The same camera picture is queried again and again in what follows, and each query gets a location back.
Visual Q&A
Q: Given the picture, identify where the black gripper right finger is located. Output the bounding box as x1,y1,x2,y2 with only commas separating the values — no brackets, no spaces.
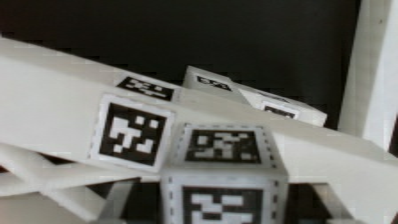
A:
313,183,363,224

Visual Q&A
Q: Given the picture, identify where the white chair back frame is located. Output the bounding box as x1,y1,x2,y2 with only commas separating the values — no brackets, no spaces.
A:
0,37,398,224

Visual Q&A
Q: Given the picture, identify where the white chair leg cube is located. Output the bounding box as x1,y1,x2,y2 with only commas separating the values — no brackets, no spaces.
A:
160,124,288,224

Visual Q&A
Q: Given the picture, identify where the white U-shaped fence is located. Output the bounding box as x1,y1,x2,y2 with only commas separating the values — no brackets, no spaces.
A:
338,0,398,150

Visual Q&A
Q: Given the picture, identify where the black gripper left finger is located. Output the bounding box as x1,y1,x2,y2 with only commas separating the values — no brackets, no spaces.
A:
95,180,136,224

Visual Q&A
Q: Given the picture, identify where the white chair leg block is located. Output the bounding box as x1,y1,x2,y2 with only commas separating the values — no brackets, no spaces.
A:
184,66,328,126

